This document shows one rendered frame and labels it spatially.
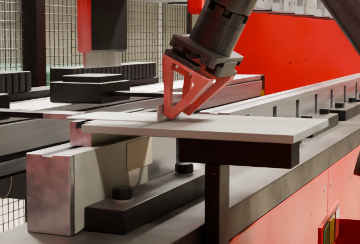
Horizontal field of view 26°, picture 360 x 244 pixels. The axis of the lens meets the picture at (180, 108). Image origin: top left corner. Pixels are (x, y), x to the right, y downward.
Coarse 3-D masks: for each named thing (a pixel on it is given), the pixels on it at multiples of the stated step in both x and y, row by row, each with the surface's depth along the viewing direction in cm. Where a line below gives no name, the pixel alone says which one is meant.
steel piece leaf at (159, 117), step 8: (176, 104) 102; (160, 112) 97; (104, 120) 99; (112, 120) 99; (120, 120) 98; (128, 120) 98; (136, 120) 98; (144, 120) 97; (152, 120) 97; (160, 120) 97
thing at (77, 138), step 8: (120, 112) 110; (128, 112) 111; (136, 112) 110; (80, 120) 100; (88, 120) 101; (72, 128) 98; (80, 128) 98; (72, 136) 98; (80, 136) 98; (88, 136) 97; (72, 144) 98; (80, 144) 98; (88, 144) 97
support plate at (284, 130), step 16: (144, 112) 110; (96, 128) 94; (112, 128) 93; (128, 128) 92; (144, 128) 91; (160, 128) 90; (176, 128) 90; (192, 128) 90; (208, 128) 90; (224, 128) 90; (240, 128) 90; (256, 128) 90; (272, 128) 90; (288, 128) 90; (304, 128) 90; (320, 128) 97
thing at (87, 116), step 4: (96, 112) 108; (100, 112) 108; (104, 112) 108; (108, 112) 108; (112, 112) 108; (116, 112) 108; (72, 116) 102; (76, 116) 102; (80, 116) 102; (84, 116) 102; (88, 116) 102; (92, 116) 102; (96, 116) 102
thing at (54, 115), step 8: (0, 96) 113; (8, 96) 115; (0, 104) 113; (8, 104) 115; (0, 112) 107; (8, 112) 106; (16, 112) 106; (24, 112) 105; (32, 112) 105; (40, 112) 105; (48, 112) 105; (56, 112) 105; (64, 112) 105; (72, 112) 105; (80, 112) 105; (0, 120) 114
